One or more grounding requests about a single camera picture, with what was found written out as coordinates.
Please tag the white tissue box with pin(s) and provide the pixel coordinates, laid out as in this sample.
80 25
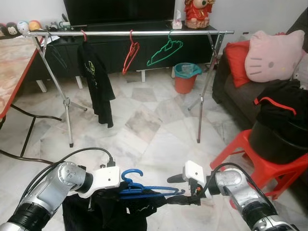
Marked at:
177 24

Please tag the white round plush toy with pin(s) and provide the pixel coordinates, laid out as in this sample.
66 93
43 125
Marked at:
22 26

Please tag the black round plush toy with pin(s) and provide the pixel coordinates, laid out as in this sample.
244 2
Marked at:
10 30

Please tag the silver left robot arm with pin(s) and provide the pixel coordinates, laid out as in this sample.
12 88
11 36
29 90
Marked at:
48 192

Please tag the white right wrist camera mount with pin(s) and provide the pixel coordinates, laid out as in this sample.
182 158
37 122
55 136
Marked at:
194 172

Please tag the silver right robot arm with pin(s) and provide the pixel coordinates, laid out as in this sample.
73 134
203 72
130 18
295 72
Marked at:
240 192

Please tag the red plastic stool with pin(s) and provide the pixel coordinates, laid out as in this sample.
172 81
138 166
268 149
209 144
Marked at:
260 168

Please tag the silver metal clothes rack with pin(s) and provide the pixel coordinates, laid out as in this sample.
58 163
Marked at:
106 33

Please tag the red plastic clothes hanger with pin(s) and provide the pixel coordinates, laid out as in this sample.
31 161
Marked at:
131 43
84 36

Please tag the black low TV cabinet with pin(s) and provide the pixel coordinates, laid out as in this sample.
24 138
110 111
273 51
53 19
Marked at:
192 45

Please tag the red cushion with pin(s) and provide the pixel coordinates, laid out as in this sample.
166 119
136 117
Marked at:
237 60

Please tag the black shirt green print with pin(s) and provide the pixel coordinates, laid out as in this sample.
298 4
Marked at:
98 91

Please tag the black garment white logo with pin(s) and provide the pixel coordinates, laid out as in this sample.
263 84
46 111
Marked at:
106 214

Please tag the orange round plush toy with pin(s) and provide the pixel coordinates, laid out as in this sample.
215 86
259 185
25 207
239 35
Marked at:
34 25

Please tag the blue plastic clothes hanger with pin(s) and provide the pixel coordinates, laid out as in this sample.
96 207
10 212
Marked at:
149 191

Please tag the green plastic clothes hanger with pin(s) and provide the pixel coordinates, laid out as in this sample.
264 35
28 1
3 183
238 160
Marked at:
170 42

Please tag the black plastic laundry basket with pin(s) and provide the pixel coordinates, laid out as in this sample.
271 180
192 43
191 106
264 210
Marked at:
274 144

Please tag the dark grey fabric sofa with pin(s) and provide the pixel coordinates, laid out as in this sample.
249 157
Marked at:
240 101

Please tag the pink cat face pillow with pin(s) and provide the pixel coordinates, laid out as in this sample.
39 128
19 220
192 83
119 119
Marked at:
274 60

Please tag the red laughing Buddha statue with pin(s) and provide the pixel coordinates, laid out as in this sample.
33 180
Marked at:
198 17

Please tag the black flat television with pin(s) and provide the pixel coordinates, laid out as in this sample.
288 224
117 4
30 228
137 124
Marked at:
120 12

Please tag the orange bin teal bag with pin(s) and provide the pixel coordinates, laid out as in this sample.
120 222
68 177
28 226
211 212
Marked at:
185 84

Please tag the marble table red edge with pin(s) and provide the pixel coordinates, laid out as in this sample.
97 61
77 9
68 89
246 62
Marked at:
12 67

